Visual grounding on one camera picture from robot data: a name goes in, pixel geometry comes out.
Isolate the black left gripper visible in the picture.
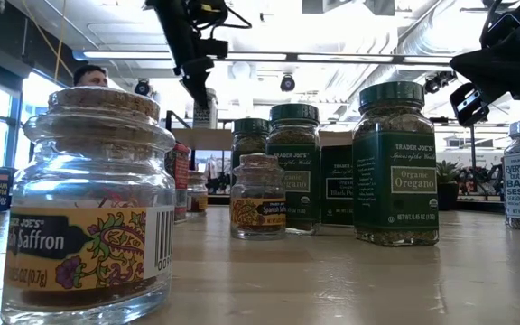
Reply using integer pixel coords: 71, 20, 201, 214
144, 0, 216, 109

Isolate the green-lid oregano spice jar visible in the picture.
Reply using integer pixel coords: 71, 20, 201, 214
231, 117, 271, 186
265, 103, 322, 237
352, 80, 441, 247

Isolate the red-lid spice jar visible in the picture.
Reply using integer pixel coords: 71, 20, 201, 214
164, 143, 192, 223

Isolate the cork-top saffron glass jar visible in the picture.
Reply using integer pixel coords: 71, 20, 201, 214
186, 170, 209, 218
0, 85, 178, 325
229, 152, 287, 241

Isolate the black pepper spice tin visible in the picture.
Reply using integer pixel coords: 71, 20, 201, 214
320, 144, 356, 227

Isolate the long ceiling light bar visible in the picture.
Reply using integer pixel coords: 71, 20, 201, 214
72, 48, 455, 65

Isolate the red and black background robot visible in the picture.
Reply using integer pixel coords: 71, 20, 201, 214
460, 162, 505, 200

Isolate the black background object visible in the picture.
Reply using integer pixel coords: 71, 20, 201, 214
205, 171, 233, 195

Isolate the person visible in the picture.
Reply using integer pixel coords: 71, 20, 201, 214
72, 64, 110, 88

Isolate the succulent in black pot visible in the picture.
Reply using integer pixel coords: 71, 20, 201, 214
435, 160, 462, 212

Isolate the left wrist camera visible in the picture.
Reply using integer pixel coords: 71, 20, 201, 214
196, 38, 230, 60

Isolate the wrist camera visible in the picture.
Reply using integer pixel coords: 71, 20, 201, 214
196, 38, 230, 60
449, 82, 491, 128

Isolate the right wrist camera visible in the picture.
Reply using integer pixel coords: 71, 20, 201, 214
449, 82, 491, 128

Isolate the wooden shelf black frame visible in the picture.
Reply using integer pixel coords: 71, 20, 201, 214
164, 110, 356, 209

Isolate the yellow hanging cable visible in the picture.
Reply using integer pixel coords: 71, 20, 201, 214
20, 0, 83, 87

